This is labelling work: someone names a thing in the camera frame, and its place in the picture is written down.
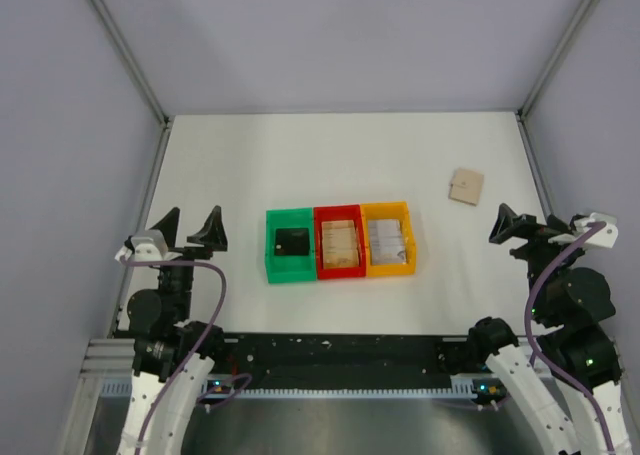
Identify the silver cards stack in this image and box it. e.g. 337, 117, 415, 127
367, 219, 407, 265

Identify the right aluminium frame post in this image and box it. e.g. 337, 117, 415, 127
517, 0, 600, 123

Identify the left aluminium frame post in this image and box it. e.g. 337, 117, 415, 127
74, 0, 172, 126

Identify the aluminium frame post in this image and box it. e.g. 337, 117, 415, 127
517, 0, 600, 123
74, 0, 172, 126

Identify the black cards stack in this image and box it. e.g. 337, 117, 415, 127
274, 227, 311, 257

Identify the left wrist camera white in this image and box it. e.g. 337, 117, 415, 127
115, 229, 169, 262

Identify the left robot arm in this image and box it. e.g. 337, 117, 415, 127
115, 206, 228, 454

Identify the red plastic bin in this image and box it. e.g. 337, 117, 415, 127
313, 205, 366, 280

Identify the yellow plastic bin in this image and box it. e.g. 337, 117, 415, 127
360, 201, 417, 277

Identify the green plastic bin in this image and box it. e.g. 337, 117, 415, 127
264, 207, 317, 284

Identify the grey slotted cable duct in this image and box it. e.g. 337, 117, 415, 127
100, 378, 478, 401

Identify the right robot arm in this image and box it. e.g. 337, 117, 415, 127
464, 204, 633, 454

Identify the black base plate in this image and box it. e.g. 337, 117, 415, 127
204, 332, 489, 391

